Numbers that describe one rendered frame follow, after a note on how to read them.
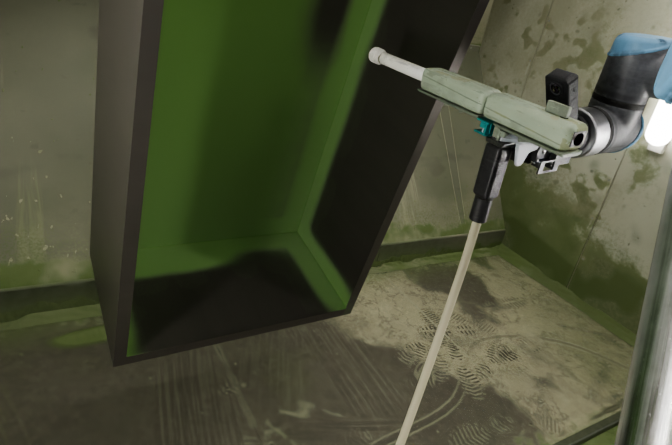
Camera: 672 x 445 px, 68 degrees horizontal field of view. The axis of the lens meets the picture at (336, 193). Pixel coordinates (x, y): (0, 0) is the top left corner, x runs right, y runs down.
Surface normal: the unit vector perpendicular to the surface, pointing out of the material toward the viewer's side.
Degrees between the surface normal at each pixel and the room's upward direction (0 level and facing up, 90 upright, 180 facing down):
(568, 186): 90
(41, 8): 57
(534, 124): 95
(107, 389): 0
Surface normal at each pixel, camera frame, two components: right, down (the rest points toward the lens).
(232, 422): 0.18, -0.91
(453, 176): 0.51, -0.15
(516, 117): -0.85, 0.13
